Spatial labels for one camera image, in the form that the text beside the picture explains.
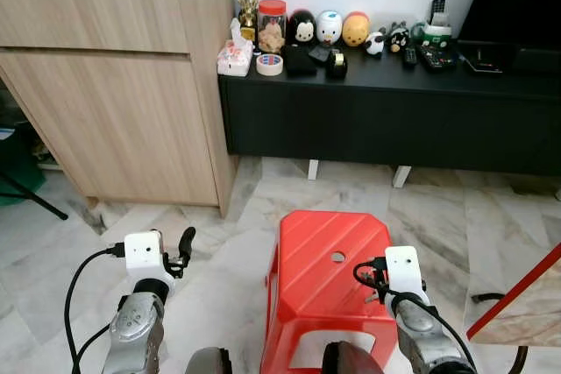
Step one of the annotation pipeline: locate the red plastic stool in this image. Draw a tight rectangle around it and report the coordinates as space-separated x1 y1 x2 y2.
259 209 418 374

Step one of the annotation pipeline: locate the robot right leg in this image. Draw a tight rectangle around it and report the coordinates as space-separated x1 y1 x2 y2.
321 341 387 374

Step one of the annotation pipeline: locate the marble pattern folding table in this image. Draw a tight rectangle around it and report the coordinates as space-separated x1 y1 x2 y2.
466 243 561 348

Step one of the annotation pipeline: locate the black tripod leg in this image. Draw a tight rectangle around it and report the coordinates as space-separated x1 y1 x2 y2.
0 171 69 221

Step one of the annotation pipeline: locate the light wooden cabinet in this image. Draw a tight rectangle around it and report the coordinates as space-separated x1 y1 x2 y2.
0 0 239 217

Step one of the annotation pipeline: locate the black television console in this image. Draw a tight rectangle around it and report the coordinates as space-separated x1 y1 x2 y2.
217 39 561 189

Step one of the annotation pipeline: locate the green bin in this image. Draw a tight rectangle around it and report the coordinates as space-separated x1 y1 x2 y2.
0 124 46 208

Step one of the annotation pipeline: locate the pink tissue box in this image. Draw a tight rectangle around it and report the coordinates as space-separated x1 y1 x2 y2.
217 18 256 78

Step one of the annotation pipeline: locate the white tape roll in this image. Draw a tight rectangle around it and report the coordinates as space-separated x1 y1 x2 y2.
255 52 285 77

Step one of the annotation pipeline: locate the clear jar with red lid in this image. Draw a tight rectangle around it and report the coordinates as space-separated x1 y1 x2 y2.
257 0 289 54

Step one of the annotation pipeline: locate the small black remote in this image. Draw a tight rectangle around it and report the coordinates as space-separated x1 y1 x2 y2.
401 45 419 69

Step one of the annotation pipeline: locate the large black remote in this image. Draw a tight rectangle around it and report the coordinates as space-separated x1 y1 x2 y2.
417 43 459 73

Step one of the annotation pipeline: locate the small cow figurine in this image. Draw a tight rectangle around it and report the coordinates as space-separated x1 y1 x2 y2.
364 31 389 58

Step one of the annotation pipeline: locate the small black cat figurine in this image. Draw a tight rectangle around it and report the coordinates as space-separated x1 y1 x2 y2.
387 21 412 53

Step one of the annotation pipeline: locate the green and white mug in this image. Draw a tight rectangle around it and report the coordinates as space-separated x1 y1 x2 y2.
412 22 455 51

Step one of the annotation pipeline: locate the white round plush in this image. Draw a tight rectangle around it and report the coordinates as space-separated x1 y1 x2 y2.
316 10 344 47

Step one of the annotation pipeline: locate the yellow round plush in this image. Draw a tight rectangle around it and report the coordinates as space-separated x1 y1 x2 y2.
341 11 372 48

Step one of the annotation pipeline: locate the black handset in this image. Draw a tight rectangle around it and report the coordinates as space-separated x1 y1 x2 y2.
429 0 448 26

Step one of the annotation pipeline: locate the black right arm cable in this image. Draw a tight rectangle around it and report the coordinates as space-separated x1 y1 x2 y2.
353 258 479 374

